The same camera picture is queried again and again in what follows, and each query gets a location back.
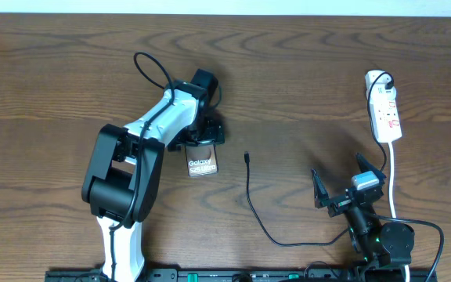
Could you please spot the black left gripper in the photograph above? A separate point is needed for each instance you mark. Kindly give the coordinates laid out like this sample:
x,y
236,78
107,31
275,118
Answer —
x,y
216,135

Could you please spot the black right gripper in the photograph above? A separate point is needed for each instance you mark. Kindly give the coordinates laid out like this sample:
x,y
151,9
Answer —
x,y
322,199

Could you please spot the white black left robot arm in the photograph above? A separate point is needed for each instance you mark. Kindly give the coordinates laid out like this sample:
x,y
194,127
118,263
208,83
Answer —
x,y
123,175

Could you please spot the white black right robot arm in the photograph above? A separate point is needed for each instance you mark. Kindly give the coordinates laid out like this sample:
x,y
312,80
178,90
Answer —
x,y
384,246

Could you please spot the white power strip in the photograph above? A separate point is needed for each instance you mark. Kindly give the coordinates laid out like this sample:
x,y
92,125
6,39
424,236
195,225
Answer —
x,y
381,93

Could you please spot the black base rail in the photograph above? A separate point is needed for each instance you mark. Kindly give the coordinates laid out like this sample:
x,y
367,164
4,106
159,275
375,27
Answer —
x,y
195,275

